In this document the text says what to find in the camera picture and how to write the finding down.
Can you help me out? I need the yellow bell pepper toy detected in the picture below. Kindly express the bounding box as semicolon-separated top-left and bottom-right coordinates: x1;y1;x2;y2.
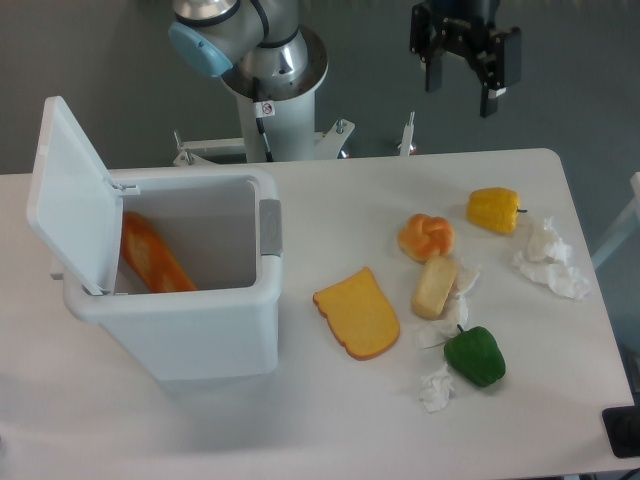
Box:
466;187;526;234

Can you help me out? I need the yellow toast slice toy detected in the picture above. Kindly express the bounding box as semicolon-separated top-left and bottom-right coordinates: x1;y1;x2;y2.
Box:
313;267;400;361

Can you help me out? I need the small crumpled white tissue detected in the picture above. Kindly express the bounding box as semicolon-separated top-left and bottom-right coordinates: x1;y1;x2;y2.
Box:
419;363;455;413

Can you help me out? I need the orange baguette toy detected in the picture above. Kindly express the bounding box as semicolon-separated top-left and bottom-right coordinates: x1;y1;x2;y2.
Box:
120;211;197;293

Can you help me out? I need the crumpled tissue under loaf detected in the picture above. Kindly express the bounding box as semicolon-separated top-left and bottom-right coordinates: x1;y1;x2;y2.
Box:
414;260;481;349

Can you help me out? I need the white plastic trash can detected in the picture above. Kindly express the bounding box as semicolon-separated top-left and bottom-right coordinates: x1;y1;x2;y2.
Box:
59;166;283;381

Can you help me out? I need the black device at edge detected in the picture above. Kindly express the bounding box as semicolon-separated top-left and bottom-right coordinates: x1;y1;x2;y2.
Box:
602;406;640;458

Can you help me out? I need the orange knotted bread roll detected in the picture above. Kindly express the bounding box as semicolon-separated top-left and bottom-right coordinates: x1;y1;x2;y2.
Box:
397;213;455;263

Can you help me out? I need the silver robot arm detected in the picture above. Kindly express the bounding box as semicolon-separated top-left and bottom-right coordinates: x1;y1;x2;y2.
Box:
168;1;522;117

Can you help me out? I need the large crumpled white tissue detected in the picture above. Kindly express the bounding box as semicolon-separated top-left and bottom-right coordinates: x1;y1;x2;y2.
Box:
511;217;590;301

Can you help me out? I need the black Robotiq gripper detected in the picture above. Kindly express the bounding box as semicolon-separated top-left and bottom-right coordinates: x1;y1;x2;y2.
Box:
409;1;522;118

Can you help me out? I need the white trash can lid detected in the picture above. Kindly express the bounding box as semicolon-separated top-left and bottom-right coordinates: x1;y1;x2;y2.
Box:
26;96;140;295

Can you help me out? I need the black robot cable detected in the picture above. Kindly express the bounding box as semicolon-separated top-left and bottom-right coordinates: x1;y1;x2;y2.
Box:
252;77;275;163

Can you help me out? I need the white furniture edge right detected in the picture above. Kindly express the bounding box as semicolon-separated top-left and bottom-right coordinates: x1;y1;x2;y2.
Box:
591;172;639;270

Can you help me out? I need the green bell pepper toy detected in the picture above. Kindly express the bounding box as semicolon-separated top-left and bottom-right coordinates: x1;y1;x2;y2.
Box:
444;326;506;388

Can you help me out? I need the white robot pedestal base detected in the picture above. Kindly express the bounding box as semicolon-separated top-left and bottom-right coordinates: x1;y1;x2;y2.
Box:
173;81;356;166

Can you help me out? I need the pale rectangular bread loaf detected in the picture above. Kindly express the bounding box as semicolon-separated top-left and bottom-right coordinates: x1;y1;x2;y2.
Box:
411;256;457;320

